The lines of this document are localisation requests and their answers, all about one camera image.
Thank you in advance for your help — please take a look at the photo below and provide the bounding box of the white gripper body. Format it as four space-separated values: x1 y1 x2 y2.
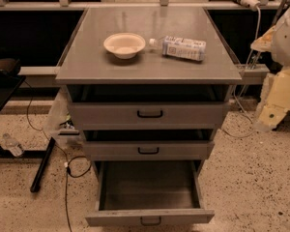
253 67 290 132

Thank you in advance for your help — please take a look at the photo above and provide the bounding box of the grey bottom drawer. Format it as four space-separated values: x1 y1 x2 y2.
86 160 215 226

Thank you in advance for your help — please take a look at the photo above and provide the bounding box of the grey drawer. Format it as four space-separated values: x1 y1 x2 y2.
86 160 215 226
67 84 231 131
83 129 214 160

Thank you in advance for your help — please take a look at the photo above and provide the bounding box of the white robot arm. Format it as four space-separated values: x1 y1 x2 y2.
250 7 290 132

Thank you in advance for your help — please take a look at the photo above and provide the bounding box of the grey middle drawer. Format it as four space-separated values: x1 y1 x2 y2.
83 129 214 160

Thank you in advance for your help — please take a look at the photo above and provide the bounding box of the grey drawer cabinet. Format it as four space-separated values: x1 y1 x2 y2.
55 6 243 176

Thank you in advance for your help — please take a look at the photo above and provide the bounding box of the grey top drawer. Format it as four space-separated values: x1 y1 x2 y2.
67 84 231 131

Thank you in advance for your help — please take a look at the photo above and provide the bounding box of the plastic water bottle with label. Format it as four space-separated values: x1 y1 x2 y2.
149 36 206 62

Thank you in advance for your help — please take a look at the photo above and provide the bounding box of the white paper bowl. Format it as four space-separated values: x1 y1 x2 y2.
103 33 146 59

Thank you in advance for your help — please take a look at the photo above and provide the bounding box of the clear plastic bag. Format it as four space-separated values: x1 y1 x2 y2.
43 89 81 148

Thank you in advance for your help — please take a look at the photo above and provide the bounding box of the black table leg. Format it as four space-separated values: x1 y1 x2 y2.
30 138 55 193

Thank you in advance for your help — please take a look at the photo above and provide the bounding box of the empty plastic bottle on floor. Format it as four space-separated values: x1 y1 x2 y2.
3 133 24 158

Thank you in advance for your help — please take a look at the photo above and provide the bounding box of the black side table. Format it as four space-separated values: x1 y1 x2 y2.
0 58 25 111

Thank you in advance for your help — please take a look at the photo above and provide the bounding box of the white power cable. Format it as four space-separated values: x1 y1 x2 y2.
220 5 263 139

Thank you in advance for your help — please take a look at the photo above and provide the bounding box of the black floor cable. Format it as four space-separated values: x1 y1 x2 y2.
23 80 93 232

